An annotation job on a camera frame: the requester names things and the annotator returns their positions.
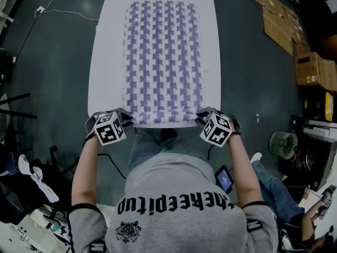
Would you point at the small black screen device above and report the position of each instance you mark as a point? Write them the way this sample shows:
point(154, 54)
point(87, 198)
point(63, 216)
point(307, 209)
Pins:
point(223, 179)

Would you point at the brown round stool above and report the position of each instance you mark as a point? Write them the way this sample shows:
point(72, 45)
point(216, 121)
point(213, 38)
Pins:
point(330, 47)

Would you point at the small white scrap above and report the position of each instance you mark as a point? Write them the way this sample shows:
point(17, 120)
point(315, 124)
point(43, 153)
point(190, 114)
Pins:
point(258, 118)

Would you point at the large black appliance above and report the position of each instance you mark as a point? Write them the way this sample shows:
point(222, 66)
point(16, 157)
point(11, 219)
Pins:
point(321, 162)

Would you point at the round mesh waste bin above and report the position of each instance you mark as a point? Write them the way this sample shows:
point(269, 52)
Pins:
point(283, 144)

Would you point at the brown cardboard box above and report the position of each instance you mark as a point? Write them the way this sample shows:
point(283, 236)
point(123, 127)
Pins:
point(308, 67)

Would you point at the purple white patterned towel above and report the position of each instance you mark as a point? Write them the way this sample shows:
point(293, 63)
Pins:
point(163, 62)

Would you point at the person's grey sweatshirt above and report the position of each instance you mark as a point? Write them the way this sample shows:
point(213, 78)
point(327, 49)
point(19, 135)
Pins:
point(179, 233)

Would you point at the white crumpled cloth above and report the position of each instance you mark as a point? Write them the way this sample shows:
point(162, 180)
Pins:
point(39, 183)

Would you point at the black metal frame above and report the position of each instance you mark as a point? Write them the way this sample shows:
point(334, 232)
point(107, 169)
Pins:
point(15, 113)

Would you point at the cluttered white desk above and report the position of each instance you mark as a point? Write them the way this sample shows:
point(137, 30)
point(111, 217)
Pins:
point(15, 236)

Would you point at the person's left forearm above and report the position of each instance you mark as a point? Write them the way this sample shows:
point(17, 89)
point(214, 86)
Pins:
point(85, 173)

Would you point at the black yellow case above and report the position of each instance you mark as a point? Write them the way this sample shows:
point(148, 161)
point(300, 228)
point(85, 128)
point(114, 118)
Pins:
point(316, 107)

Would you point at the white plug block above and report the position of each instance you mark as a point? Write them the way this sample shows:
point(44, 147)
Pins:
point(97, 28)

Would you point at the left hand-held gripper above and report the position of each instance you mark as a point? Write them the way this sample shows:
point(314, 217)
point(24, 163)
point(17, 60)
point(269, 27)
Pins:
point(109, 129)

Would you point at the small black box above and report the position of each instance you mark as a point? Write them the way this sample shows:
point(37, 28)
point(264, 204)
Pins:
point(296, 122)

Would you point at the white power socket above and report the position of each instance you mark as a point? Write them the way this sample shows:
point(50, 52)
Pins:
point(40, 9)

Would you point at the flattened cardboard sheets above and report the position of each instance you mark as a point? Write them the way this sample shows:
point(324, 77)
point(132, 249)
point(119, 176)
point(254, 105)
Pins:
point(276, 28)

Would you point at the person's blue jeans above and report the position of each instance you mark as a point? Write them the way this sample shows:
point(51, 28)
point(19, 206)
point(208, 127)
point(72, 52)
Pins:
point(147, 146)

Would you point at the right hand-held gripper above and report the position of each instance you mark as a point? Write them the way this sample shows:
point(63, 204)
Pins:
point(216, 130)

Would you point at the person's right forearm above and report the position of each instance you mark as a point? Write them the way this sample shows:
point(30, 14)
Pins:
point(243, 173)

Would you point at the stack of white flat boxes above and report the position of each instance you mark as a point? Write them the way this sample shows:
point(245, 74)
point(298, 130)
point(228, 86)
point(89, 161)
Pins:
point(321, 125)

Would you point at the black office chair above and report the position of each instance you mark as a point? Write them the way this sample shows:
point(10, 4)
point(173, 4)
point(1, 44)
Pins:
point(21, 194)

